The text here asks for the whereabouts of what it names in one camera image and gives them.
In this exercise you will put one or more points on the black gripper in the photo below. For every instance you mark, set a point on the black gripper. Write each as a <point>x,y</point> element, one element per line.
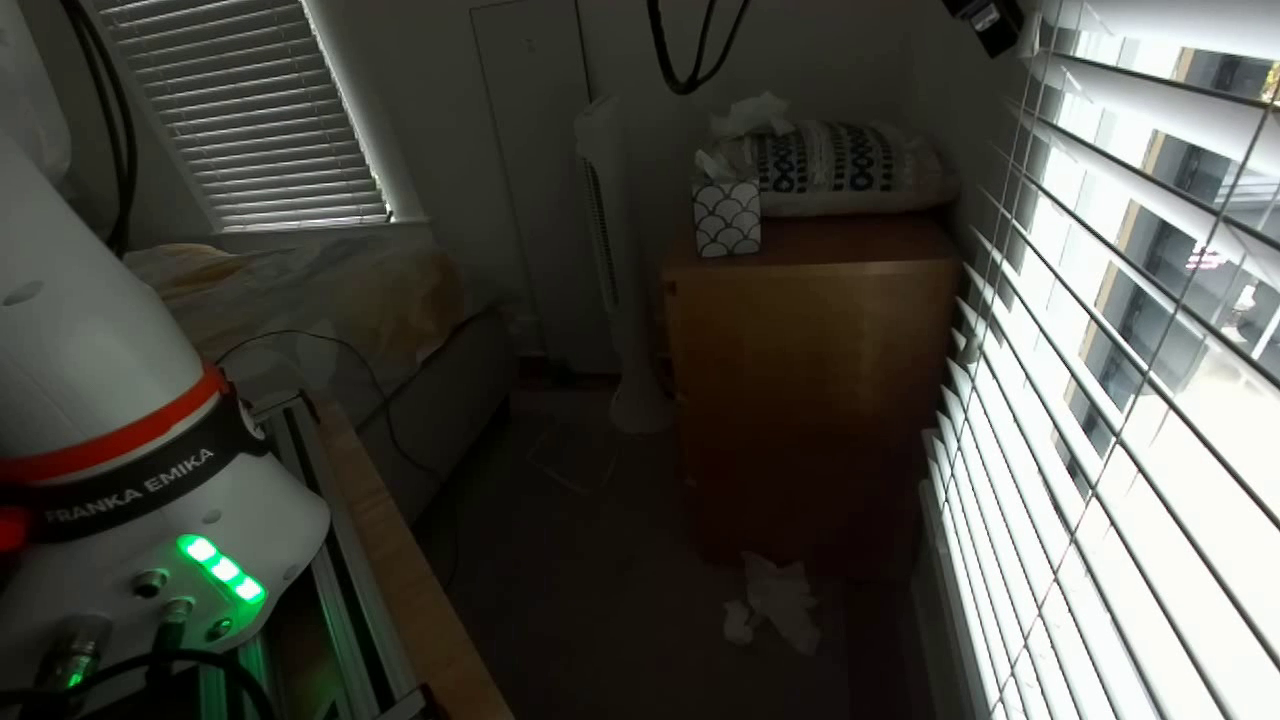
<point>970,8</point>

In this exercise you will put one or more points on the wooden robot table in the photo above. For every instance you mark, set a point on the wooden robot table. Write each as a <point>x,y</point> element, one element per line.
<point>403,575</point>

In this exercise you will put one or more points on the patterned white pillow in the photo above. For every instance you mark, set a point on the patterned white pillow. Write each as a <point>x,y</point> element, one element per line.
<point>852,165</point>

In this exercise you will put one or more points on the small white window blinds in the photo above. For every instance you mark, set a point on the small white window blinds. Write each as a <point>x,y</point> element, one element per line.
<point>246,115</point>

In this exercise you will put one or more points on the diamond pattern tissue box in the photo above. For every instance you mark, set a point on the diamond pattern tissue box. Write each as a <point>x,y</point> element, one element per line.
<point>726,213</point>

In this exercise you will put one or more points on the aluminium rail frame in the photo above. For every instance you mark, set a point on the aluminium rail frame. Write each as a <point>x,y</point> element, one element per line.
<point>341,625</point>

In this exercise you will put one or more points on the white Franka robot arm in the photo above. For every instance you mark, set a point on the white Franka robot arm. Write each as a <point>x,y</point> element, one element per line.
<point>104,401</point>

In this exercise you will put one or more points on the bed with yellowish blanket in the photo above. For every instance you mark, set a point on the bed with yellowish blanket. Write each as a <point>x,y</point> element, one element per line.
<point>335,320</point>

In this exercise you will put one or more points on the large white window blinds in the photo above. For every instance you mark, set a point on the large white window blinds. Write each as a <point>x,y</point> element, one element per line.
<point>1120,442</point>

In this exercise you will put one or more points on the wooden chest of drawers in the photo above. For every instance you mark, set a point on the wooden chest of drawers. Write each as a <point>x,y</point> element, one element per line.
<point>802,384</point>

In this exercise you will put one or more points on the crumpled white tissues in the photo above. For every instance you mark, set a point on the crumpled white tissues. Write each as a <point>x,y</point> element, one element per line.
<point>778,602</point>

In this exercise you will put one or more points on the white tower fan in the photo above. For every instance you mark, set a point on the white tower fan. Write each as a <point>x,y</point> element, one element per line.
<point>622,264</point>

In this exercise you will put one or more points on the white crumpled cloth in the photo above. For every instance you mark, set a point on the white crumpled cloth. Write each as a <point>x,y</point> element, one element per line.
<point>748,115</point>

